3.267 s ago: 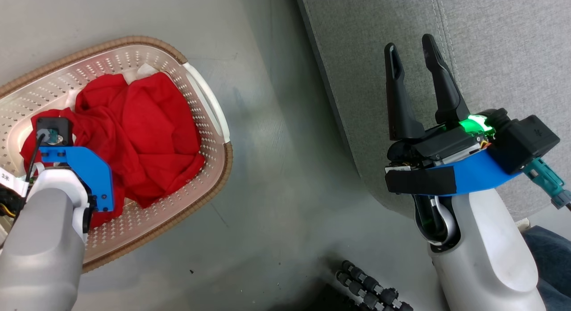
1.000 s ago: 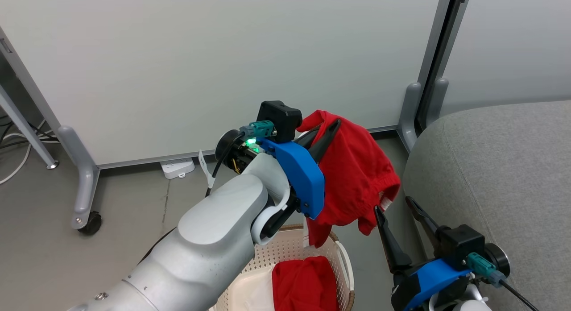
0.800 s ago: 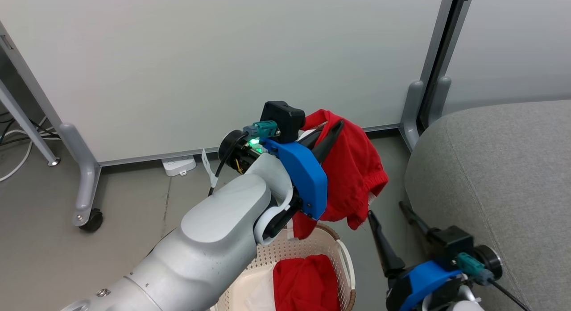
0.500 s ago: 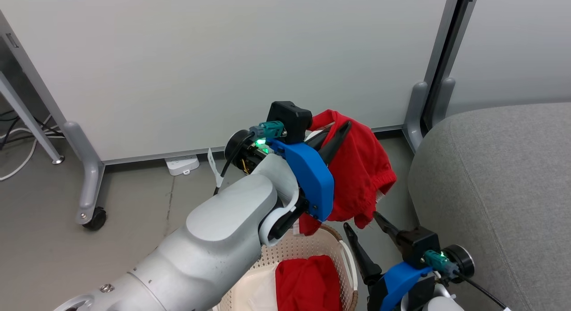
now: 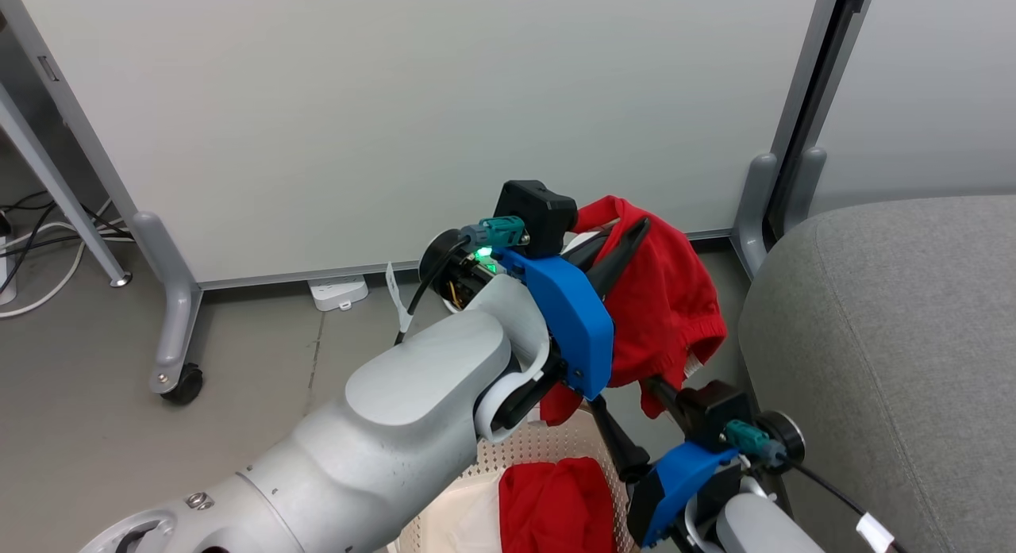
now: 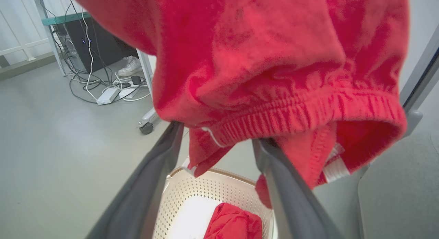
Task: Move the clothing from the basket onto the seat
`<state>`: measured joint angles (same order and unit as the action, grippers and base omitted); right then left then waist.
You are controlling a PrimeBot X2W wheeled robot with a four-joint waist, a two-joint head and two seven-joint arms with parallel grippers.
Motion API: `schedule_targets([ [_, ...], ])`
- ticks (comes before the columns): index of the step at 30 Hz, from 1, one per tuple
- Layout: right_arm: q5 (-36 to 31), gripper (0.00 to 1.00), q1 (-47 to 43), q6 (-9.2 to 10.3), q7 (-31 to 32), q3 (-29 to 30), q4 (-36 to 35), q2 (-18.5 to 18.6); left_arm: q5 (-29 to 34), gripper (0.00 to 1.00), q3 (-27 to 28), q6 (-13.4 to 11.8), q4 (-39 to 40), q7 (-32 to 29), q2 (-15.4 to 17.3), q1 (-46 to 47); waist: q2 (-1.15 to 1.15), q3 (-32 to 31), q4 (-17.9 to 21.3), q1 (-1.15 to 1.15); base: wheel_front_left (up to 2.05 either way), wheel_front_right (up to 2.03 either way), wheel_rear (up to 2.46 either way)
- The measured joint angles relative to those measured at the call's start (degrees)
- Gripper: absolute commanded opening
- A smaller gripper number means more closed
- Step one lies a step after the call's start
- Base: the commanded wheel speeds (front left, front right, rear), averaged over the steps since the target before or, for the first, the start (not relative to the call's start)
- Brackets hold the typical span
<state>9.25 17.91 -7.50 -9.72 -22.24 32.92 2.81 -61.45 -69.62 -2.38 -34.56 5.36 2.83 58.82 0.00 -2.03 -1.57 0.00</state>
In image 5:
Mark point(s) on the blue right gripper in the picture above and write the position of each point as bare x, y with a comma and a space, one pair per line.
675, 481

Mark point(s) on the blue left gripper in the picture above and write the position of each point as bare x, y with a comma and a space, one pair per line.
575, 323

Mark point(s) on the red garment with white trim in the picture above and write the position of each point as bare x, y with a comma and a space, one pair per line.
659, 299

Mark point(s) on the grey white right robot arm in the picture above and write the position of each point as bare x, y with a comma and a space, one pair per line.
754, 529

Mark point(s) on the cream perforated laundry basket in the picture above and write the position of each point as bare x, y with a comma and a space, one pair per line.
548, 442

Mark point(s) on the wide white partition panel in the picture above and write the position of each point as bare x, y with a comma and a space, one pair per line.
397, 117

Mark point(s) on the grey fabric sofa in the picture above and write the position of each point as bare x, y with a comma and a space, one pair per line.
889, 362

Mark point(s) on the narrow white partition panel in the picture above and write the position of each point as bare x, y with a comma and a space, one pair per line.
929, 85

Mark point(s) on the grey partition foot with caster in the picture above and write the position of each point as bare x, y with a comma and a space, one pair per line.
178, 299

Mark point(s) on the black caster wheel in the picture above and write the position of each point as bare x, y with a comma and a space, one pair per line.
184, 385

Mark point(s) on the grey metal table leg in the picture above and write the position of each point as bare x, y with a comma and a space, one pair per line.
63, 188

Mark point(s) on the white power adapter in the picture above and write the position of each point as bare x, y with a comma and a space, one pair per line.
6, 271

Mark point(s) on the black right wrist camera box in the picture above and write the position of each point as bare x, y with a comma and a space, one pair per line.
714, 410

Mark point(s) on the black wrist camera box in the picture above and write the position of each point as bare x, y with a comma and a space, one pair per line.
714, 410
536, 212

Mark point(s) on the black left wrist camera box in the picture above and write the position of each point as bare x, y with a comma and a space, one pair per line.
536, 212

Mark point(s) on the teal right camera connector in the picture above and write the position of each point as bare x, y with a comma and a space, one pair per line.
746, 438

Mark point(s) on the teal camera connector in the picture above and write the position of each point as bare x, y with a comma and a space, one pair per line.
746, 438
502, 231

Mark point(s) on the teal left camera connector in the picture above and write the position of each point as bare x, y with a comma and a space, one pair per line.
502, 231

